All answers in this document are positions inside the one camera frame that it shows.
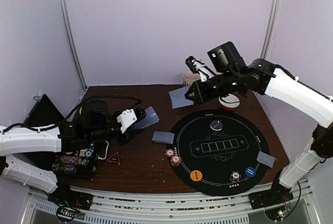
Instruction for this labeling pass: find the black red triangle marker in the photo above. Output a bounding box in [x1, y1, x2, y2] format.
[107, 152, 121, 165]

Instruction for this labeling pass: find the black poker chip case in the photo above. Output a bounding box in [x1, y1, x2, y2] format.
[24, 94, 108, 180]

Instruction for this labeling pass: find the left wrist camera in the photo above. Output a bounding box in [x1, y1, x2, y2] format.
[116, 109, 137, 133]

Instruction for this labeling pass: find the aluminium frame post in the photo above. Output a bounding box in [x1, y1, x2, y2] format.
[59, 0, 87, 90]
[260, 0, 281, 60]

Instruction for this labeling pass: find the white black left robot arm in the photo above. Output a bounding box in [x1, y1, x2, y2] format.
[1, 95, 147, 206]

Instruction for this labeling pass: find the floral ceramic mug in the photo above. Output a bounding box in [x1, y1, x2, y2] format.
[182, 73, 200, 86]

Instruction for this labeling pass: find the right aluminium frame post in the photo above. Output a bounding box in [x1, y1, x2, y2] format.
[260, 0, 281, 60]

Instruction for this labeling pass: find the left aluminium frame post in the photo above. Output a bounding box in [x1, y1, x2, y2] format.
[59, 0, 87, 90]

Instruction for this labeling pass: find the single blue playing card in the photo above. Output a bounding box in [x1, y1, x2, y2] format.
[153, 132, 174, 144]

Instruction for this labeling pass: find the aluminium front rail base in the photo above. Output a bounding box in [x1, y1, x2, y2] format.
[22, 178, 322, 224]

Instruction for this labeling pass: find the white orange bowl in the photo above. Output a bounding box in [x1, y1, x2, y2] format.
[219, 94, 240, 111]

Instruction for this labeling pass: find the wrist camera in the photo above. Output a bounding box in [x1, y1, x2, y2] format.
[185, 56, 216, 82]
[116, 109, 137, 133]

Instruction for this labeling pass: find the red poker chip stack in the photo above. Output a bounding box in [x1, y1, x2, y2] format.
[165, 149, 175, 157]

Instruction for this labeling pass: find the blue small blind button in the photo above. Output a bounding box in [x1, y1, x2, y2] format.
[245, 167, 256, 178]

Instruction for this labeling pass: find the clear dealer button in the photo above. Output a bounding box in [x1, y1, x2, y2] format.
[210, 120, 223, 131]

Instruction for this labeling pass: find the round black poker mat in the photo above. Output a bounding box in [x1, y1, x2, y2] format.
[167, 109, 270, 196]

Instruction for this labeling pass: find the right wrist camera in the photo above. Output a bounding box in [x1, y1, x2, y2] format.
[185, 56, 216, 82]

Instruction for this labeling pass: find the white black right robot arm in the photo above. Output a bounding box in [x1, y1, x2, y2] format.
[185, 42, 332, 208]

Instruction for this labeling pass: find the orange big blind button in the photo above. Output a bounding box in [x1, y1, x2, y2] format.
[190, 170, 203, 182]

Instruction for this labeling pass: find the blue playing card deck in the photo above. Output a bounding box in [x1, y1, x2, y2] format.
[134, 106, 159, 129]

